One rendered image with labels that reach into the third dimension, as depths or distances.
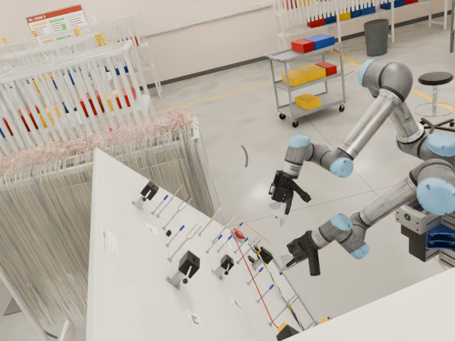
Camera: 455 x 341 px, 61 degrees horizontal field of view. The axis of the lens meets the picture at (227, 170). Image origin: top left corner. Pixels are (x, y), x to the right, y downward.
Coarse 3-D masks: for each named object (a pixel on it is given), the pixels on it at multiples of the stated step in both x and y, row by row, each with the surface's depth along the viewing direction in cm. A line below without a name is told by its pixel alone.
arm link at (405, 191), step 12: (420, 168) 133; (408, 180) 140; (396, 192) 144; (408, 192) 140; (372, 204) 152; (384, 204) 148; (396, 204) 145; (360, 216) 156; (372, 216) 152; (384, 216) 150
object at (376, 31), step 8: (368, 24) 740; (376, 24) 730; (384, 24) 731; (368, 32) 746; (376, 32) 738; (384, 32) 739; (368, 40) 755; (376, 40) 745; (384, 40) 746; (368, 48) 764; (376, 48) 753; (384, 48) 754
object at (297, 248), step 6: (306, 234) 156; (294, 240) 158; (300, 240) 158; (306, 240) 157; (312, 240) 153; (288, 246) 159; (294, 246) 158; (300, 246) 156; (306, 246) 156; (312, 246) 155; (318, 246) 153; (294, 252) 158; (300, 252) 156; (306, 252) 156; (300, 258) 155; (306, 258) 160
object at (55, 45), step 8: (96, 32) 578; (64, 40) 583; (72, 40) 558; (80, 40) 534; (88, 40) 535; (16, 48) 580; (32, 48) 581; (40, 48) 557; (48, 48) 533; (56, 48) 535; (0, 56) 581; (8, 56) 546; (16, 56) 533; (24, 56) 534; (8, 64) 538; (40, 96) 563; (24, 104) 563; (40, 136) 587
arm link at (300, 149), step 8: (296, 136) 147; (304, 136) 150; (288, 144) 149; (296, 144) 147; (304, 144) 146; (288, 152) 149; (296, 152) 147; (304, 152) 148; (312, 152) 149; (288, 160) 149; (296, 160) 148
